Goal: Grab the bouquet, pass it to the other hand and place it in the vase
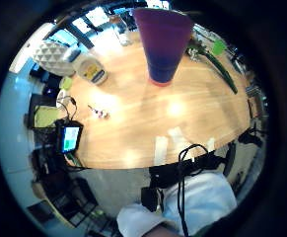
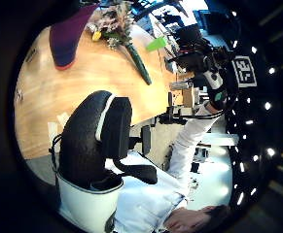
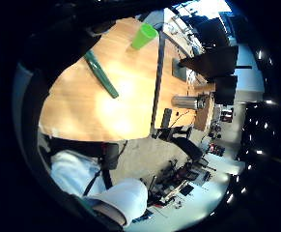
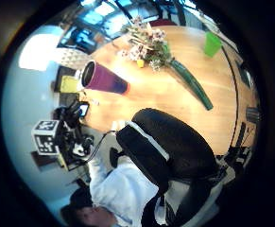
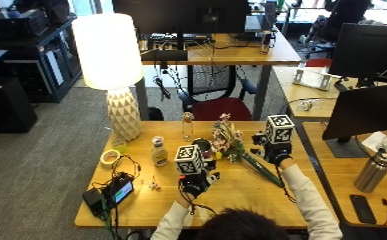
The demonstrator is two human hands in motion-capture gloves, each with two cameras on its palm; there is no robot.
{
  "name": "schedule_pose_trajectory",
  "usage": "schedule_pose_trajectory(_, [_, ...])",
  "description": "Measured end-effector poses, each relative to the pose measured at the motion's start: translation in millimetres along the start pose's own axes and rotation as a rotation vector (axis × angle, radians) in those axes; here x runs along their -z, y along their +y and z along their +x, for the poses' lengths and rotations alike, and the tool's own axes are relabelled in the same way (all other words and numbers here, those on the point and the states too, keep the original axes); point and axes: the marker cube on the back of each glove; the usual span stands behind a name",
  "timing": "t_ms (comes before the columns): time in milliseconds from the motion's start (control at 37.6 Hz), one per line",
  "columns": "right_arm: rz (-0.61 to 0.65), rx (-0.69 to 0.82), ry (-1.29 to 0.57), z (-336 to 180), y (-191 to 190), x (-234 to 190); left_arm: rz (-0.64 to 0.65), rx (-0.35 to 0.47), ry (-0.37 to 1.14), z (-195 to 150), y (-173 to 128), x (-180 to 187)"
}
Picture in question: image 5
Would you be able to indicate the person's left hand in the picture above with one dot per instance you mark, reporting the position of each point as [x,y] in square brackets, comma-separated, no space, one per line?
[196,186]

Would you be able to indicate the person's right hand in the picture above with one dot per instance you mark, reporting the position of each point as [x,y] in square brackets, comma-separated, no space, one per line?
[276,155]

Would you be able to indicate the right glove marker cube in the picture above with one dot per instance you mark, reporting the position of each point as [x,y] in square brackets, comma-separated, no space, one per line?
[280,128]

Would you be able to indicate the glove marker cube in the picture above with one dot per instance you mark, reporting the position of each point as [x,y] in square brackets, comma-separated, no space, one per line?
[189,159]
[280,128]

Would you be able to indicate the pink and white flower bouquet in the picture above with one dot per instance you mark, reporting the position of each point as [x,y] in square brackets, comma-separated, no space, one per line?
[229,141]

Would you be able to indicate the left glove marker cube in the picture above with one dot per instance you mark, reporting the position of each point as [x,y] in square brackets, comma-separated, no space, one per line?
[189,159]

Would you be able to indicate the black round vase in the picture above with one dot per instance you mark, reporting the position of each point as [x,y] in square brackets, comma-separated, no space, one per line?
[201,146]

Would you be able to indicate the red office chair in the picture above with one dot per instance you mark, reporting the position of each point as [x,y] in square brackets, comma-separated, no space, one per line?
[221,108]

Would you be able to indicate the small white figurine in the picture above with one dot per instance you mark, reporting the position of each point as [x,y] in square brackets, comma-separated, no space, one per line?
[153,185]

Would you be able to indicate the pale dressing bottle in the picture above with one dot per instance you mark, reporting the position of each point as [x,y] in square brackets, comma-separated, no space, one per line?
[158,152]

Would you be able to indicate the clear safety glasses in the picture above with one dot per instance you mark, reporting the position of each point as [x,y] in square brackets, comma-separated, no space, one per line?
[308,104]

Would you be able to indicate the clear glass bottle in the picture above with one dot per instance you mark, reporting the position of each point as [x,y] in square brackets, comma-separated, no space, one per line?
[186,127]

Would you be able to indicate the black device with screen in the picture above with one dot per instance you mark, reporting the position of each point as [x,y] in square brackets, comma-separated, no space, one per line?
[118,191]

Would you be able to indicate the white laptop stand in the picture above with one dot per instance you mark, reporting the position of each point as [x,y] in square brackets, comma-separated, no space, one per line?
[313,78]

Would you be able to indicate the small yellow-green cup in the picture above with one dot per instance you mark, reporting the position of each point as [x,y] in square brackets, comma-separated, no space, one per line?
[118,145]

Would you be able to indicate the white tape roll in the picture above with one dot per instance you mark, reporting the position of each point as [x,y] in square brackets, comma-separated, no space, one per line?
[109,157]

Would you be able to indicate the large black monitor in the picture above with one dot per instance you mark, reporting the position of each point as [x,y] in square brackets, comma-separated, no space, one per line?
[366,111]

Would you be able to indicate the steel water bottle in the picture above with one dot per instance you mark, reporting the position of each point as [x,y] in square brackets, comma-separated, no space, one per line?
[373,170]

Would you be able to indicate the white paper sheet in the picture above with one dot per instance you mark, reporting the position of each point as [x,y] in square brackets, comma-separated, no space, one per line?
[379,141]

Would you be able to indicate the wooden desk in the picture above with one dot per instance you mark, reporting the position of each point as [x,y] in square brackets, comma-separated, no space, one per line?
[246,51]

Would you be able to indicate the black power box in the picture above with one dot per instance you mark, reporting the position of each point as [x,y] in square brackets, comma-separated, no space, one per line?
[93,200]

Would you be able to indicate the black smartphone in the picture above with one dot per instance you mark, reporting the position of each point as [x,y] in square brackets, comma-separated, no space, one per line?
[362,208]

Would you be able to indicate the black monitor on stand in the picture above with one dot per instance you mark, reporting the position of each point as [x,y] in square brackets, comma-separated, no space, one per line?
[370,50]

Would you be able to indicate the white table lamp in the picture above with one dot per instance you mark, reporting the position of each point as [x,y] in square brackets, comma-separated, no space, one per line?
[111,66]

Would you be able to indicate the wide black monitor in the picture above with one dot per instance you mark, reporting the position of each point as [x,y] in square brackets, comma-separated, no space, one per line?
[181,16]

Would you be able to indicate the black cabinet box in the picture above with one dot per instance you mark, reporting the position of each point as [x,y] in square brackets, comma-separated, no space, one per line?
[7,104]

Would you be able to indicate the black shelf unit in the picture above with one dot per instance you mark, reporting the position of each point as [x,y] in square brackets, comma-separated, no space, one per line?
[28,56]

